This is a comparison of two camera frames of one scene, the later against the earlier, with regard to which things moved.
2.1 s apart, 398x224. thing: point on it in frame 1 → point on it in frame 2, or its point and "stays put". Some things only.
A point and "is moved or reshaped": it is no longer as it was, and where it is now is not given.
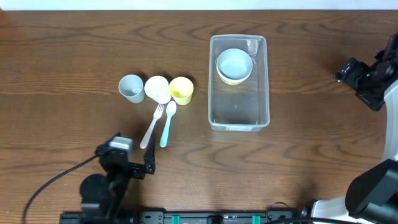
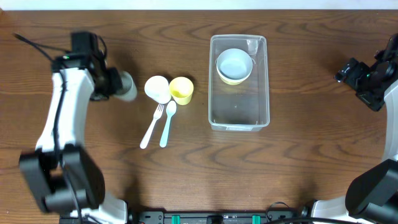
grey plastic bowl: x=234 y=64 stays put
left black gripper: x=131 y=170 → x=115 y=81
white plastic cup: x=157 y=88 stays put
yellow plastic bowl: x=232 y=83 stays put
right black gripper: x=354 y=78 stays put
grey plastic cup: x=132 y=87 is moved or reshaped
